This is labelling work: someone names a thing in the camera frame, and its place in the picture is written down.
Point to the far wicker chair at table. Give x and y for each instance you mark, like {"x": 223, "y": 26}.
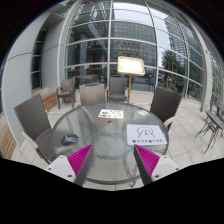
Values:
{"x": 92, "y": 93}

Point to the colourful menu card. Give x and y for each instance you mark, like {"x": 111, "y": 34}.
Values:
{"x": 109, "y": 113}

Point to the left wicker chair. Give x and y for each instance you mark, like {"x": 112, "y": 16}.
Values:
{"x": 36, "y": 127}

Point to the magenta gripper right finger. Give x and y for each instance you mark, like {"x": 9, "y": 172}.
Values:
{"x": 151, "y": 166}

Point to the side table at right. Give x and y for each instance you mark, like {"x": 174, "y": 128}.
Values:
{"x": 214, "y": 124}

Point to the dark grey computer mouse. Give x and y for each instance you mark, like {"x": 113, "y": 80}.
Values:
{"x": 69, "y": 139}

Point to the back centre wicker chair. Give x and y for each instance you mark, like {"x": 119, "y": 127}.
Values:
{"x": 117, "y": 87}

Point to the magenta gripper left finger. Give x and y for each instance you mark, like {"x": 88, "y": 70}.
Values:
{"x": 73, "y": 168}

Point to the back left wicker armchair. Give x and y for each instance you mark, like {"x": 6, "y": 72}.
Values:
{"x": 66, "y": 91}

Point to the gold menu stand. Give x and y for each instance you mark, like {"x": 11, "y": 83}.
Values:
{"x": 130, "y": 66}

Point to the round glass patio table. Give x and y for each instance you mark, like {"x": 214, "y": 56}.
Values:
{"x": 113, "y": 159}

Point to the white printed paper sheet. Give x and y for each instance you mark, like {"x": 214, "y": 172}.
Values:
{"x": 145, "y": 135}

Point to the right wicker chair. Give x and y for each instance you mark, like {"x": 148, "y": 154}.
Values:
{"x": 164, "y": 105}

